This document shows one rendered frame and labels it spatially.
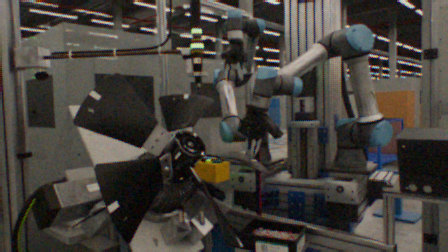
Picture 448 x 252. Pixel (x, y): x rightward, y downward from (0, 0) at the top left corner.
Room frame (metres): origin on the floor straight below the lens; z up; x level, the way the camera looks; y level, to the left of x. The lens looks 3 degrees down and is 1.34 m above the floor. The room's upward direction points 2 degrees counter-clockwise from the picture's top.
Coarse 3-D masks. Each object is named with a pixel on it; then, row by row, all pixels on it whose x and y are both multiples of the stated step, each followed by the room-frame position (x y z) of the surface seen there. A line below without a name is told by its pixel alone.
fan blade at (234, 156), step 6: (210, 156) 1.24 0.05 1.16; (216, 156) 1.22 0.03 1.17; (222, 156) 1.26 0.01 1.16; (228, 156) 1.28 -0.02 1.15; (234, 156) 1.34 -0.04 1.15; (240, 156) 1.36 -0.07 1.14; (246, 156) 1.38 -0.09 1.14; (234, 162) 1.21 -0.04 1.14; (240, 162) 1.24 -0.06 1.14; (246, 162) 1.27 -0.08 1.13; (252, 162) 1.31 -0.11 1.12; (258, 162) 1.35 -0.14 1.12; (258, 168) 1.26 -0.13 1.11; (264, 168) 1.30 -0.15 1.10; (270, 174) 1.27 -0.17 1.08
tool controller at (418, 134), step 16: (416, 128) 1.11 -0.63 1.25; (432, 128) 1.09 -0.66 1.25; (400, 144) 1.06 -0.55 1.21; (416, 144) 1.03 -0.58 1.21; (432, 144) 1.00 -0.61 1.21; (400, 160) 1.08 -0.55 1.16; (416, 160) 1.04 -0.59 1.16; (432, 160) 1.01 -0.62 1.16; (400, 176) 1.09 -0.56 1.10; (416, 176) 1.06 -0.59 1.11; (432, 176) 1.03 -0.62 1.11; (416, 192) 1.07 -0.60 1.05; (432, 192) 1.04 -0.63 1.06
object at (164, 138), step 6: (156, 126) 1.14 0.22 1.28; (156, 132) 1.14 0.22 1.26; (162, 132) 1.14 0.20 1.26; (168, 132) 1.15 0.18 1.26; (150, 138) 1.13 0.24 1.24; (156, 138) 1.14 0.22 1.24; (162, 138) 1.14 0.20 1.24; (168, 138) 1.15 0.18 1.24; (144, 144) 1.13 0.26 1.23; (150, 144) 1.13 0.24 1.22; (156, 144) 1.14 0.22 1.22; (162, 144) 1.14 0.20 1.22; (150, 150) 1.13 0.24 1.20; (156, 150) 1.14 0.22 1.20; (162, 150) 1.14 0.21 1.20
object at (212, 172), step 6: (210, 162) 1.67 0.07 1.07; (222, 162) 1.65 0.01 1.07; (228, 162) 1.67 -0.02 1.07; (198, 168) 1.68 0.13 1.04; (204, 168) 1.65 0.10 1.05; (210, 168) 1.63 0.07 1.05; (216, 168) 1.61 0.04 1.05; (222, 168) 1.64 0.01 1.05; (228, 168) 1.67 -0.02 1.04; (198, 174) 1.68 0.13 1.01; (204, 174) 1.65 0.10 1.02; (210, 174) 1.63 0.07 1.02; (216, 174) 1.61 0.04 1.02; (222, 174) 1.64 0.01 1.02; (228, 174) 1.67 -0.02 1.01; (210, 180) 1.63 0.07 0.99; (216, 180) 1.61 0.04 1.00; (222, 180) 1.64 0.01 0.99
